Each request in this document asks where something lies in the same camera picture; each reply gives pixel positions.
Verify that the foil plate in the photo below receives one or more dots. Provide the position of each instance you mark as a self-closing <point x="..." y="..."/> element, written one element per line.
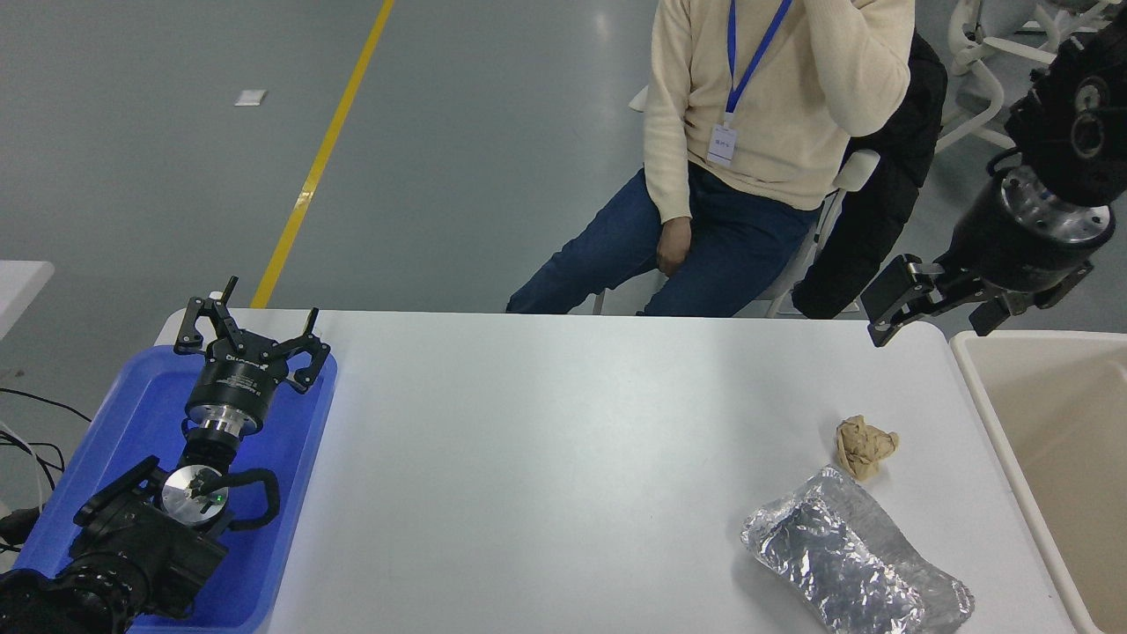
<point x="845" y="555"/>

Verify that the white side table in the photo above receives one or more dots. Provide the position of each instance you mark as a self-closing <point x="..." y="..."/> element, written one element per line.
<point x="19" y="286"/>

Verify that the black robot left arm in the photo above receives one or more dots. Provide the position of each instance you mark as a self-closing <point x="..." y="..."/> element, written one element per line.
<point x="132" y="546"/>

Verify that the grey white office chair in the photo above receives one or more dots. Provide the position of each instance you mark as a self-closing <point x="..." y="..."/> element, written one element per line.
<point x="858" y="167"/>

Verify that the person's right hand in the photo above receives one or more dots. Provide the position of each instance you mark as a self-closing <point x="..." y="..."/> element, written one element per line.
<point x="674" y="246"/>

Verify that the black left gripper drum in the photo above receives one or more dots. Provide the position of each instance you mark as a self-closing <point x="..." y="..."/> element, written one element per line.
<point x="233" y="383"/>

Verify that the white frame chair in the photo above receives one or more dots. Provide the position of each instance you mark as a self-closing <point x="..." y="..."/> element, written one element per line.
<point x="1012" y="47"/>

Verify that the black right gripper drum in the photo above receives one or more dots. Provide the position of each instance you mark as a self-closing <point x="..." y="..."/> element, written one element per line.
<point x="1004" y="246"/>

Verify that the blue plastic tray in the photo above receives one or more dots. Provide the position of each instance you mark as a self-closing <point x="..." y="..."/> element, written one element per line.
<point x="290" y="493"/>

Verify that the person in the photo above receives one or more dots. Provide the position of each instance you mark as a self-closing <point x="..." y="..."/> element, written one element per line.
<point x="775" y="114"/>

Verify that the crumpled tan paper ball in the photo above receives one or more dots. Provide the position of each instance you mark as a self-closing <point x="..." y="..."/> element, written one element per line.
<point x="865" y="447"/>

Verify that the black jacket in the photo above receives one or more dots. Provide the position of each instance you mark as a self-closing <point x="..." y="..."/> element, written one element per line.
<point x="880" y="211"/>

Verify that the large pale bin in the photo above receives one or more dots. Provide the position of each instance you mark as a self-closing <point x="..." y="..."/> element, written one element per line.
<point x="1065" y="440"/>

